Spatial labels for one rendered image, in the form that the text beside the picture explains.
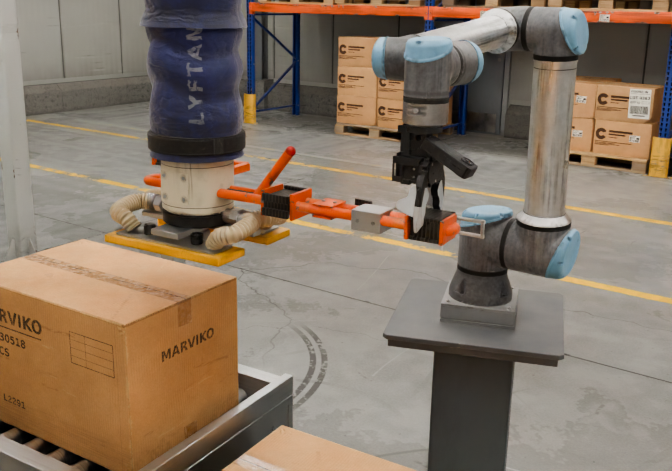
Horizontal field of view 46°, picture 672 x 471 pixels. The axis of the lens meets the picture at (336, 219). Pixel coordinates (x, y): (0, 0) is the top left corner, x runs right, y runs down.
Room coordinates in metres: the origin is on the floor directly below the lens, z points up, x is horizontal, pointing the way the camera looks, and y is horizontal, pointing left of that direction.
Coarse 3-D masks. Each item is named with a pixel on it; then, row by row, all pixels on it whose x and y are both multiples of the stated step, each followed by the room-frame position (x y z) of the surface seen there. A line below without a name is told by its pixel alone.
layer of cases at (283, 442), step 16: (272, 432) 1.91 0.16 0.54; (288, 432) 1.91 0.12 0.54; (304, 432) 1.92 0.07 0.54; (256, 448) 1.83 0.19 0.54; (272, 448) 1.83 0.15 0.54; (288, 448) 1.83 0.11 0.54; (304, 448) 1.84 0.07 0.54; (320, 448) 1.84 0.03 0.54; (336, 448) 1.84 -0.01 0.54; (240, 464) 1.76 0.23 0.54; (256, 464) 1.76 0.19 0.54; (272, 464) 1.76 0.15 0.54; (288, 464) 1.76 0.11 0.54; (304, 464) 1.76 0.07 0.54; (320, 464) 1.76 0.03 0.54; (336, 464) 1.77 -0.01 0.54; (352, 464) 1.77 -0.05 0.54; (368, 464) 1.77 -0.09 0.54; (384, 464) 1.77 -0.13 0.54
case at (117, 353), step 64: (64, 256) 2.15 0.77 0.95; (128, 256) 2.16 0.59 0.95; (0, 320) 1.91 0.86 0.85; (64, 320) 1.78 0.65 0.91; (128, 320) 1.70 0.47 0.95; (192, 320) 1.86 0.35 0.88; (0, 384) 1.93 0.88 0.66; (64, 384) 1.79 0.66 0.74; (128, 384) 1.67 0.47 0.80; (192, 384) 1.85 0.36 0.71; (64, 448) 1.80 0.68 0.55; (128, 448) 1.68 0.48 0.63
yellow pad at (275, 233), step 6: (162, 222) 1.97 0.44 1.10; (270, 228) 1.88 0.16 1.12; (276, 228) 1.89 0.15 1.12; (282, 228) 1.90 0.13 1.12; (288, 228) 1.90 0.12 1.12; (264, 234) 1.84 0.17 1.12; (270, 234) 1.84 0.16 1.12; (276, 234) 1.85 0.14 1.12; (282, 234) 1.87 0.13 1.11; (288, 234) 1.89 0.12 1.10; (246, 240) 1.84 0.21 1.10; (252, 240) 1.84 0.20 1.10; (258, 240) 1.83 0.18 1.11; (264, 240) 1.82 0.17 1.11; (270, 240) 1.82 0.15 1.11; (276, 240) 1.84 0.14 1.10
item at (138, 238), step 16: (144, 224) 1.80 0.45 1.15; (112, 240) 1.80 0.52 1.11; (128, 240) 1.78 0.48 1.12; (144, 240) 1.77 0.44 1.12; (160, 240) 1.76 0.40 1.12; (176, 240) 1.76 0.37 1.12; (192, 240) 1.73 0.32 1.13; (176, 256) 1.70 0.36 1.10; (192, 256) 1.68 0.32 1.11; (208, 256) 1.67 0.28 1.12; (224, 256) 1.67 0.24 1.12; (240, 256) 1.72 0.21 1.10
